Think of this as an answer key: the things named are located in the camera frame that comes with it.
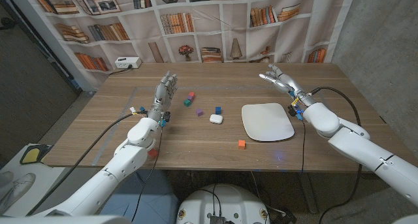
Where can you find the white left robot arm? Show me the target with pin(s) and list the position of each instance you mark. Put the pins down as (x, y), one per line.
(130, 158)

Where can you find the white power strip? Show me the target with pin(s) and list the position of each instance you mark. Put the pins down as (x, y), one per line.
(128, 62)

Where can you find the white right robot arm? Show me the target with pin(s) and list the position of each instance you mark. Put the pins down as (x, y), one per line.
(359, 149)

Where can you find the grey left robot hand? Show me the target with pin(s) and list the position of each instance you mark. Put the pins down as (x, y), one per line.
(162, 93)

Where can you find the orange cube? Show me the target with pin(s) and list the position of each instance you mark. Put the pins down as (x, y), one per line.
(241, 144)

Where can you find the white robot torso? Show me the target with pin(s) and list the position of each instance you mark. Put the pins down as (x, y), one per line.
(225, 204)

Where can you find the purple cube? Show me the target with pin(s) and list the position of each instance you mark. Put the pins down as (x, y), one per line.
(199, 112)

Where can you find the white airpods case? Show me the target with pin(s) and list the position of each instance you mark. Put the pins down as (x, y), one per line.
(216, 119)

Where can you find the small magenta cube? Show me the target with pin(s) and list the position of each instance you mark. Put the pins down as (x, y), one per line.
(189, 98)

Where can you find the grey table leg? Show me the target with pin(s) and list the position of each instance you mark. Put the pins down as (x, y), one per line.
(308, 194)

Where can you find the white shoe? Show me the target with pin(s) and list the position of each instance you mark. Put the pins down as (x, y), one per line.
(16, 191)
(5, 179)

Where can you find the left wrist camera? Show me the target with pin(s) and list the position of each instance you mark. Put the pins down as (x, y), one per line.
(166, 118)

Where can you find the white floor platform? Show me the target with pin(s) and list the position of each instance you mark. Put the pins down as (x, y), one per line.
(39, 185)

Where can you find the red cube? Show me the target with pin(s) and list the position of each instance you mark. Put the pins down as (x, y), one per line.
(192, 94)
(153, 153)

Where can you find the yellow and black pad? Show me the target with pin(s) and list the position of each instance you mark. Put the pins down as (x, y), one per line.
(32, 154)

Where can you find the printed bookshelf backdrop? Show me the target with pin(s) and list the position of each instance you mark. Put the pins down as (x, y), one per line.
(143, 25)

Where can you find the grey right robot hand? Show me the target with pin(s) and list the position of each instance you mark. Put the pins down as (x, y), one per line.
(287, 82)

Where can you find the green cube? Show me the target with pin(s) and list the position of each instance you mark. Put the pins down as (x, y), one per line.
(187, 102)

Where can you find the white square plate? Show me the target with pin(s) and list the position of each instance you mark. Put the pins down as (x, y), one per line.
(266, 121)

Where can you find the blue cube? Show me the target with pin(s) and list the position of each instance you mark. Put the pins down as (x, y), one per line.
(218, 110)

